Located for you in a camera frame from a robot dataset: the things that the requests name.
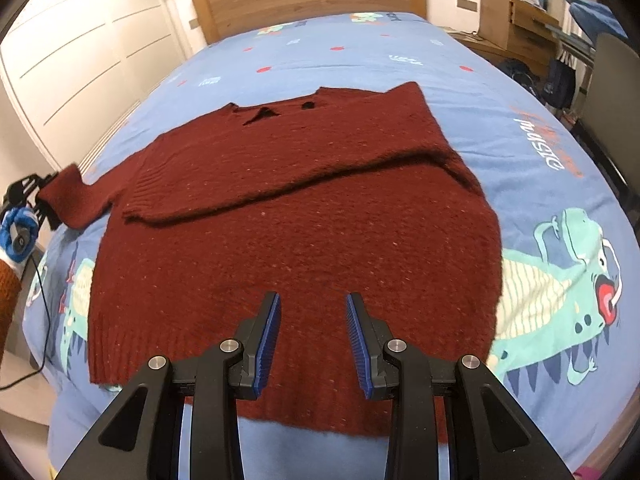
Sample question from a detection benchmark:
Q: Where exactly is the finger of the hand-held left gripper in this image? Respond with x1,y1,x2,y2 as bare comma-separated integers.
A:
32,201,58,233
4,172,60,206

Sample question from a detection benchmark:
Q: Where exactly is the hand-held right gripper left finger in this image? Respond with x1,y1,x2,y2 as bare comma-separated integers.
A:
52,291,282,480

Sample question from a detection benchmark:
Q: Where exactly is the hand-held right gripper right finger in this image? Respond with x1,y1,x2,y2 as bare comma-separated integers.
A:
346,292,576,480

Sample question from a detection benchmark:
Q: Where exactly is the dark red knit sweater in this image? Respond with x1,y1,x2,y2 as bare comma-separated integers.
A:
37,81,503,436

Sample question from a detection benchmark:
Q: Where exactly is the white wardrobe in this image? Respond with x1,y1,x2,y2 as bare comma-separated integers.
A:
0,0,201,171

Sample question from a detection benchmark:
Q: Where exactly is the blue dinosaur print bed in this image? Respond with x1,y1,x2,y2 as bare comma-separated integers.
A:
22,10,636,480

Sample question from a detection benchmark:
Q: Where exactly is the black backpack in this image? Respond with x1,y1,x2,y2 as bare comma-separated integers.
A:
497,57,544,97

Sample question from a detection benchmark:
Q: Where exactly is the wooden bedside table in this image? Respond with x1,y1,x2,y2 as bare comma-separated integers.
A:
449,30,503,63

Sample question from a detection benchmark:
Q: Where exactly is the dark tote bag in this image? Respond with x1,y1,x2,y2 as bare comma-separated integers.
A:
542,52,577,109

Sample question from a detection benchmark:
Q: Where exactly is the wooden drawer cabinet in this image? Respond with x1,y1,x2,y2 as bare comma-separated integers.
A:
477,0,561,67

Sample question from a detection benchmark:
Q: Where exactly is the grey chair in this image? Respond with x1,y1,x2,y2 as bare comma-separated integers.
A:
570,32,640,202

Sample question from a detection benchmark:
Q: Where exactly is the blue quilt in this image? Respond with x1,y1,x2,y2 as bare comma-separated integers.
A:
562,0,629,42

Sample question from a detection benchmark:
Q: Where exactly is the black cable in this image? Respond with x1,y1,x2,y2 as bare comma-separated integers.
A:
0,255,52,391

